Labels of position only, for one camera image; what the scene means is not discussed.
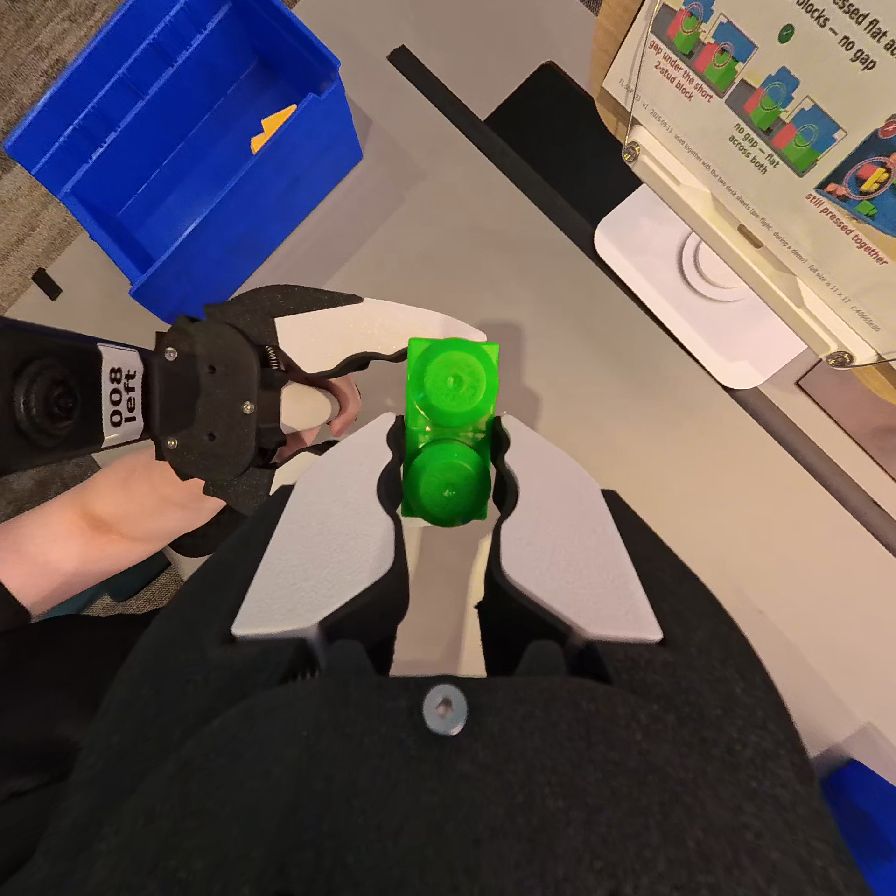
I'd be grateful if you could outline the person's black jacket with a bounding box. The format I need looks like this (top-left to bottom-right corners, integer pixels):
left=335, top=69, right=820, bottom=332
left=0, top=581, right=165, bottom=883

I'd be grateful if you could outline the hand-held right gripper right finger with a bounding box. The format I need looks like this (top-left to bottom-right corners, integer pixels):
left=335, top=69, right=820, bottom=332
left=479, top=413, right=665, bottom=669

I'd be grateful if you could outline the dark blue flat panel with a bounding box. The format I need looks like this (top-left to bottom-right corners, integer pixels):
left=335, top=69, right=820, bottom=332
left=798, top=360, right=896, bottom=484

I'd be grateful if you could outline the white document stand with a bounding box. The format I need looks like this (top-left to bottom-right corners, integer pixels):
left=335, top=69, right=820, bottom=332
left=594, top=0, right=896, bottom=390

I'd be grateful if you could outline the person's left hand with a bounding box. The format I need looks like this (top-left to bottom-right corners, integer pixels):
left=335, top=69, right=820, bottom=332
left=78, top=377, right=363, bottom=583

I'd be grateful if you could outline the rounded wooden board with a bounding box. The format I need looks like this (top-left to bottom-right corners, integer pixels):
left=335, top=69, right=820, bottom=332
left=590, top=0, right=896, bottom=407

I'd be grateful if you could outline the person's left forearm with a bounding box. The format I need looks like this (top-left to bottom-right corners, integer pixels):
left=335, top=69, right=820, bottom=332
left=0, top=490, right=99, bottom=620

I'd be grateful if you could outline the printed instruction sheet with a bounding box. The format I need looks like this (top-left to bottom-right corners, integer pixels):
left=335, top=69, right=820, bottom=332
left=603, top=0, right=896, bottom=354

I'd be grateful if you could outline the small green block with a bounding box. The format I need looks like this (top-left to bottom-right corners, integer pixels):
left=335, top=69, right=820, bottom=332
left=400, top=336, right=502, bottom=528

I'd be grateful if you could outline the grey desk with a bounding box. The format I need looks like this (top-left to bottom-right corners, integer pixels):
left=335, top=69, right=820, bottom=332
left=0, top=0, right=896, bottom=896

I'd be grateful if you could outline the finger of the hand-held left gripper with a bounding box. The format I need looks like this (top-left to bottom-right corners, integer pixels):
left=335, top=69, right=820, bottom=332
left=274, top=297, right=488, bottom=377
left=270, top=447, right=337, bottom=495

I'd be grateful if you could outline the black desk inlay panel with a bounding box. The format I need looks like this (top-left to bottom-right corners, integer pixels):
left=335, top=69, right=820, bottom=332
left=387, top=44, right=645, bottom=242

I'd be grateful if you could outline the yellow block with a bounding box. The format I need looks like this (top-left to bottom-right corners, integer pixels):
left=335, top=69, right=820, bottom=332
left=250, top=104, right=298, bottom=155

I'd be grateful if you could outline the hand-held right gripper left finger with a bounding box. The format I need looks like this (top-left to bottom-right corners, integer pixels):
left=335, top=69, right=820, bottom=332
left=231, top=412, right=410, bottom=672

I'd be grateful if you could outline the blue plastic bin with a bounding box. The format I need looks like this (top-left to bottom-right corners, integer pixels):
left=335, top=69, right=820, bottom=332
left=3, top=0, right=365, bottom=324
left=819, top=759, right=896, bottom=896

